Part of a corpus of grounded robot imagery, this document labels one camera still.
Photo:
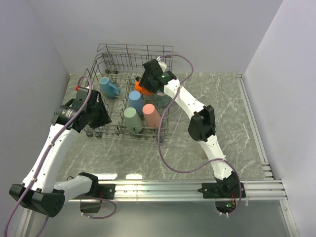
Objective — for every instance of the green plastic cup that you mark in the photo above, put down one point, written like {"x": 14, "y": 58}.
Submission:
{"x": 132, "y": 121}

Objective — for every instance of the beige plastic cup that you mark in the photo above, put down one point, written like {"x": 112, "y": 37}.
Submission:
{"x": 202, "y": 153}

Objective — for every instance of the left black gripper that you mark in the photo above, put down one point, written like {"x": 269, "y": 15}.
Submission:
{"x": 105, "y": 118}

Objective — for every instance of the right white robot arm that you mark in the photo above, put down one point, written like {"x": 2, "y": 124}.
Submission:
{"x": 202, "y": 126}

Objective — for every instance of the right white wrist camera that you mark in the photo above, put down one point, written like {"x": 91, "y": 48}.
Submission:
{"x": 161, "y": 63}

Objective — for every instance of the blue plastic cup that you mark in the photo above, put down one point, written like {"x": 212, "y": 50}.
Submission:
{"x": 136, "y": 101}

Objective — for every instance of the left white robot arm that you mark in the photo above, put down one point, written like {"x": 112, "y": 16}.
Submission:
{"x": 38, "y": 190}

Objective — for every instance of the pink plastic cup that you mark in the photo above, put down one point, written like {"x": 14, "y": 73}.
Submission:
{"x": 151, "y": 116}

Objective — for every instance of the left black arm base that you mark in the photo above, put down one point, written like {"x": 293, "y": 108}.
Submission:
{"x": 90, "y": 205}

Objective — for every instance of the light blue floral mug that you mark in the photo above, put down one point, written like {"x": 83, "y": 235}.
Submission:
{"x": 108, "y": 88}

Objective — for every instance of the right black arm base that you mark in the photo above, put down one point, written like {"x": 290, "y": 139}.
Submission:
{"x": 225, "y": 196}

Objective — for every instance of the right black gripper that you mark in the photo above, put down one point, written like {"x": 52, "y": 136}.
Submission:
{"x": 143, "y": 82}

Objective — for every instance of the orange mug black handle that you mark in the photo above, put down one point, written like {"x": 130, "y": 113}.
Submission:
{"x": 141, "y": 89}

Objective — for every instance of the grey wire dish rack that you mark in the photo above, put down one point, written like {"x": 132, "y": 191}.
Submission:
{"x": 122, "y": 64}

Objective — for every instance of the aluminium mounting rail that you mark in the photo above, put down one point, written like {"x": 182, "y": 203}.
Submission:
{"x": 187, "y": 190}

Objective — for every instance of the teal patterned mug yellow inside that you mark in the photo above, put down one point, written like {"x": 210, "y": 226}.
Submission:
{"x": 161, "y": 99}

